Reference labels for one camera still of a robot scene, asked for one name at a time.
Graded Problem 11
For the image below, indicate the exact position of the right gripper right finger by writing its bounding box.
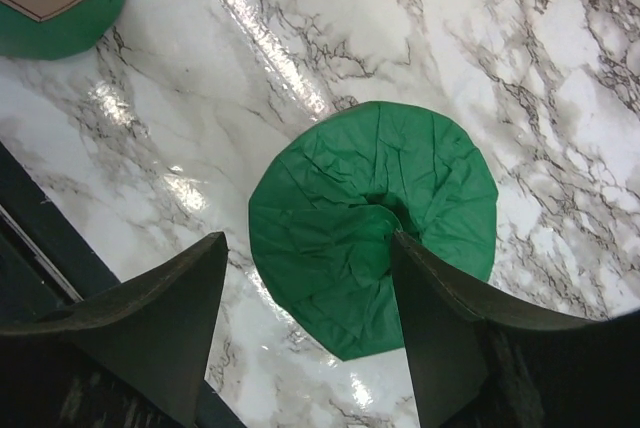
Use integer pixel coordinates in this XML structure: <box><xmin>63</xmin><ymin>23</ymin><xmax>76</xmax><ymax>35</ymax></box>
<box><xmin>391</xmin><ymin>232</ymin><xmax>639</xmax><ymax>427</ymax></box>

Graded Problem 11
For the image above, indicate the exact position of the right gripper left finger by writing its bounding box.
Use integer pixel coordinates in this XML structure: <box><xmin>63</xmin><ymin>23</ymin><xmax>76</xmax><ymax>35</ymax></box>
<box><xmin>1</xmin><ymin>232</ymin><xmax>228</xmax><ymax>427</ymax></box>

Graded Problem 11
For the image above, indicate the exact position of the green brown roll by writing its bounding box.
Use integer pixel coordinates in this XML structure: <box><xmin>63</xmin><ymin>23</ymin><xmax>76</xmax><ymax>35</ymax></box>
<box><xmin>248</xmin><ymin>101</ymin><xmax>498</xmax><ymax>361</ymax></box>

